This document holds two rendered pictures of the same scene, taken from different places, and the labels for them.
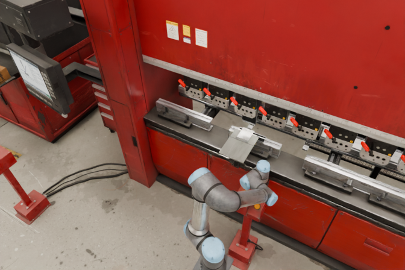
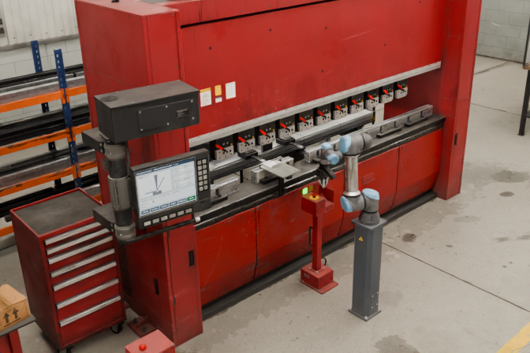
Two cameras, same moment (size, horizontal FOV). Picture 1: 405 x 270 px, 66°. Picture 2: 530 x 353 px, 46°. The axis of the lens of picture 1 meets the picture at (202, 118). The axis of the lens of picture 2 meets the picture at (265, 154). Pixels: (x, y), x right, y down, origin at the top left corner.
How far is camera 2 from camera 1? 3.82 m
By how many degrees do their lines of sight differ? 61
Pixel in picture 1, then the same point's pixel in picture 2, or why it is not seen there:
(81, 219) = not seen: outside the picture
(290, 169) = (307, 167)
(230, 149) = (283, 172)
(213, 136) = (247, 189)
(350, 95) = (321, 78)
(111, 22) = not seen: hidden behind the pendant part
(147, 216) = (244, 339)
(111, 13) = not seen: hidden behind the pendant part
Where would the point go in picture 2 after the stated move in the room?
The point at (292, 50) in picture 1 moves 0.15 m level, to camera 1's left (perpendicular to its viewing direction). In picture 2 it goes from (289, 65) to (283, 70)
